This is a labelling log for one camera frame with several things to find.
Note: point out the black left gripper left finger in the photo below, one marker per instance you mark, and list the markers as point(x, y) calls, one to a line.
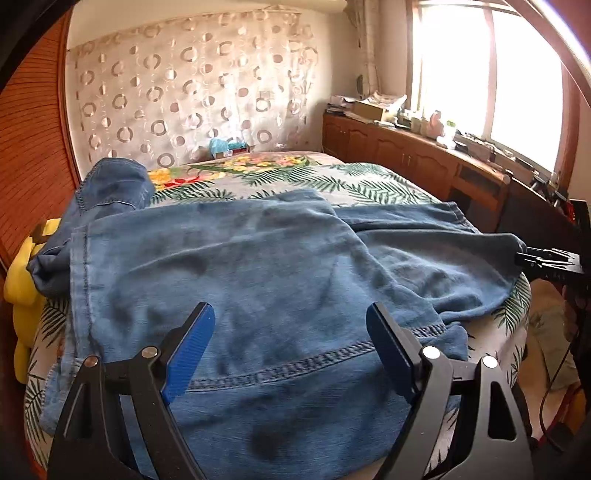
point(91, 440)

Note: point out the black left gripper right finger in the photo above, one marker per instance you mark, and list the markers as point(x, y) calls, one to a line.
point(489, 440)

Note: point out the blue denim pants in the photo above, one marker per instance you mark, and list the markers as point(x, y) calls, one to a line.
point(290, 385)

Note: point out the palm leaf print sheet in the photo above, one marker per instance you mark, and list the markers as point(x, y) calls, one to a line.
point(502, 332)

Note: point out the brown wooden sideboard cabinet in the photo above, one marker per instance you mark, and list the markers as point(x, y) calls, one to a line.
point(479, 189)

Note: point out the yellow plush toy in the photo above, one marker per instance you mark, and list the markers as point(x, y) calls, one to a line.
point(35, 324)

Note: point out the pink figurine on sideboard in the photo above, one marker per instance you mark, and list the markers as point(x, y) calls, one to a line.
point(435, 127)

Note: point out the cardboard box on sideboard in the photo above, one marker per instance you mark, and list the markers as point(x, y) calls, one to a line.
point(369, 111)

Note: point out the brown wooden wardrobe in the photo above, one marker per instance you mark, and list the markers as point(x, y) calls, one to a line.
point(38, 170)

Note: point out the floral pink blanket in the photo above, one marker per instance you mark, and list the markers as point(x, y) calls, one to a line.
point(241, 164)

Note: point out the blue toy at headboard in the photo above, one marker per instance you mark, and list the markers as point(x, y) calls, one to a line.
point(220, 148)

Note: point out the circle pattern curtain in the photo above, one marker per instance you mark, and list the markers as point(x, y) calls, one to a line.
point(158, 93)

